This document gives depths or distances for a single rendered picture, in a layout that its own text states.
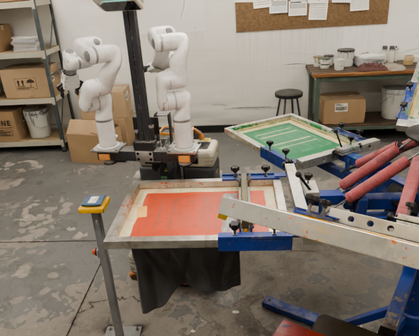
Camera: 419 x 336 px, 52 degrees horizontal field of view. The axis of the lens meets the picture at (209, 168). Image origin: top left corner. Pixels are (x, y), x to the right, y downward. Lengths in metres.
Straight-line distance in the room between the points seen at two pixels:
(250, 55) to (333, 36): 1.05
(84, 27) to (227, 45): 1.83
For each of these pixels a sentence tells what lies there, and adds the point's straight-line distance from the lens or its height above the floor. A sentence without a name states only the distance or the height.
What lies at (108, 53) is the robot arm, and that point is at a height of 1.66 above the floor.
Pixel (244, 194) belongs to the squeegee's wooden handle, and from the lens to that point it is 1.96.
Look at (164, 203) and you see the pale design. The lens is 2.16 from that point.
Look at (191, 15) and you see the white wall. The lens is 5.61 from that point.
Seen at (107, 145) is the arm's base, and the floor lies 1.16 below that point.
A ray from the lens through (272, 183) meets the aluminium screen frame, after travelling 2.26.
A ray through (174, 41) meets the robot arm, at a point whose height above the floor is 1.70.
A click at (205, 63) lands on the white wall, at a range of 5.67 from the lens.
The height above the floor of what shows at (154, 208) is 0.95.
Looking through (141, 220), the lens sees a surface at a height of 0.95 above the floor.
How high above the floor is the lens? 1.98
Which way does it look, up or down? 24 degrees down
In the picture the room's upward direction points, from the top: 4 degrees counter-clockwise
